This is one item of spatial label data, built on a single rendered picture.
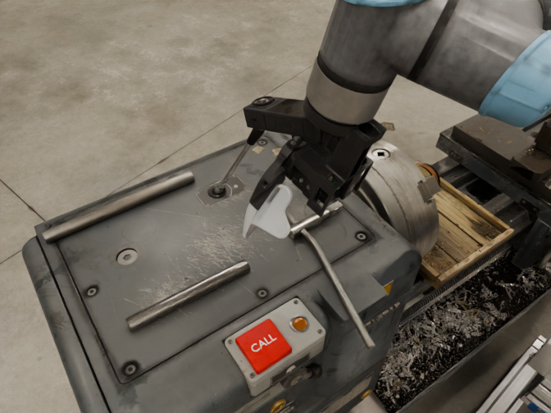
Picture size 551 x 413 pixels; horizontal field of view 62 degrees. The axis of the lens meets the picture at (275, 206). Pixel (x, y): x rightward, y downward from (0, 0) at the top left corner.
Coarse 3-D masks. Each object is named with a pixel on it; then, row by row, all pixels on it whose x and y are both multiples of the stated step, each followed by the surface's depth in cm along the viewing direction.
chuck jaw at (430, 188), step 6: (426, 180) 98; (432, 180) 99; (420, 186) 95; (426, 186) 96; (432, 186) 98; (438, 186) 99; (420, 192) 95; (426, 192) 96; (432, 192) 98; (438, 192) 99; (426, 198) 96
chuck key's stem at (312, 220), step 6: (336, 204) 82; (330, 210) 81; (336, 210) 82; (312, 216) 80; (318, 216) 80; (324, 216) 81; (300, 222) 79; (306, 222) 79; (312, 222) 79; (318, 222) 80; (294, 228) 78; (300, 228) 78; (306, 228) 79; (288, 234) 79; (294, 234) 78; (300, 234) 79
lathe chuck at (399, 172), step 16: (384, 144) 100; (384, 160) 96; (400, 160) 96; (384, 176) 93; (400, 176) 94; (416, 176) 95; (400, 192) 93; (416, 192) 94; (416, 208) 94; (432, 208) 96; (416, 224) 94; (432, 224) 96; (416, 240) 95; (432, 240) 99
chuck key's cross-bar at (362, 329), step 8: (288, 216) 80; (304, 232) 78; (312, 240) 77; (320, 248) 76; (320, 256) 75; (328, 264) 73; (328, 272) 73; (336, 280) 71; (336, 288) 71; (344, 296) 70; (344, 304) 69; (352, 304) 69; (352, 312) 68; (360, 320) 67; (360, 328) 66; (368, 336) 65; (368, 344) 64
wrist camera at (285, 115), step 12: (264, 96) 56; (252, 108) 54; (264, 108) 53; (276, 108) 52; (288, 108) 51; (300, 108) 50; (252, 120) 54; (264, 120) 53; (276, 120) 51; (288, 120) 50; (300, 120) 48; (276, 132) 52; (288, 132) 51; (300, 132) 49; (312, 132) 48
